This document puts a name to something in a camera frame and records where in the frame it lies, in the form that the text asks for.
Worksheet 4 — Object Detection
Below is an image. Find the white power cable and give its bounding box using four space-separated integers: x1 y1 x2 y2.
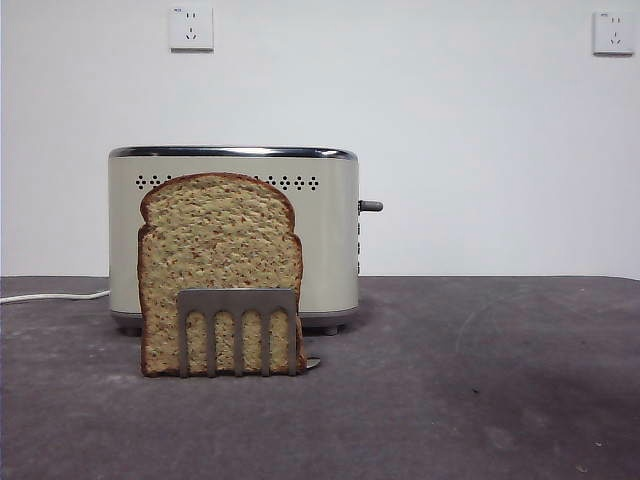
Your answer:
0 289 112 306

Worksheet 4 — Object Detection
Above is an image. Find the brown wholemeal bread slice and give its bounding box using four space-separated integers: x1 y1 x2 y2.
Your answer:
137 172 308 379

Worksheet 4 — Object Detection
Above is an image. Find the white wall socket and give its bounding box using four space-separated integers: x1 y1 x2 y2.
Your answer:
592 10 636 57
168 5 215 54

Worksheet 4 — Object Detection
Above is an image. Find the cream white two-slot toaster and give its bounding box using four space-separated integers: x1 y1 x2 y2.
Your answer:
107 145 362 337

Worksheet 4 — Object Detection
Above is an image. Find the steel bread rack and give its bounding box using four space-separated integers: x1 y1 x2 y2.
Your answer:
176 287 323 379

